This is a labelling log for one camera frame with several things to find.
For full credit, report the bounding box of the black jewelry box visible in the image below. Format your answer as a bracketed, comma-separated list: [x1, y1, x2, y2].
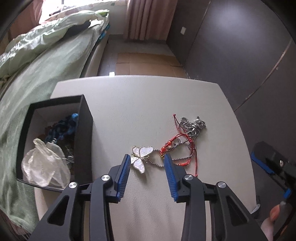
[16, 95, 93, 187]

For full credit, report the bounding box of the person's right hand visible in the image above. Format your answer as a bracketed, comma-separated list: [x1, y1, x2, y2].
[261, 204, 280, 241]

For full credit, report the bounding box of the clear plastic bag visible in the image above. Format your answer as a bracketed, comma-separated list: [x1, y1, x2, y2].
[21, 138, 71, 189]

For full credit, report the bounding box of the white butterfly brooch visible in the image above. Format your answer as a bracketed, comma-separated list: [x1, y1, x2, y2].
[130, 146, 154, 174]

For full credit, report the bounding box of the green bed sheet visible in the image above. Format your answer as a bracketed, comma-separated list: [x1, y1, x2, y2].
[1, 25, 104, 232]

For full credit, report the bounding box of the brown cardboard floor sheet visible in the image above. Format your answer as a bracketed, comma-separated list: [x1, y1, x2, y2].
[115, 53, 187, 78]

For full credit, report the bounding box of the pink curtain right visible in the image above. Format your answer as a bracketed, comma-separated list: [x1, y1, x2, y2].
[123, 0, 178, 41]

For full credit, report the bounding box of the pale green duvet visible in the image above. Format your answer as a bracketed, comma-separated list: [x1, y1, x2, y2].
[1, 9, 109, 81]

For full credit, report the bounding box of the black garment on bed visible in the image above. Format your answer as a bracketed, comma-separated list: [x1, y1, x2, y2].
[64, 21, 91, 39]

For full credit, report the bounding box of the floral window seat cushion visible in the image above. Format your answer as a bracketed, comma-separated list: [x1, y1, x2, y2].
[49, 1, 128, 17]

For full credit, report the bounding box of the red string bracelet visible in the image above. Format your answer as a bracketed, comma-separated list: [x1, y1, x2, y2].
[159, 113, 198, 178]

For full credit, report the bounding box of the silver ball chain necklace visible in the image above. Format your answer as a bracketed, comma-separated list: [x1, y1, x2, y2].
[145, 116, 207, 168]

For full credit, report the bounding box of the blue bead bracelet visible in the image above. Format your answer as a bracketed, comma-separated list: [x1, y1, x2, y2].
[45, 112, 79, 143]

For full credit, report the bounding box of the white wall switch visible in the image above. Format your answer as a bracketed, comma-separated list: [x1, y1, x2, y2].
[180, 27, 186, 35]

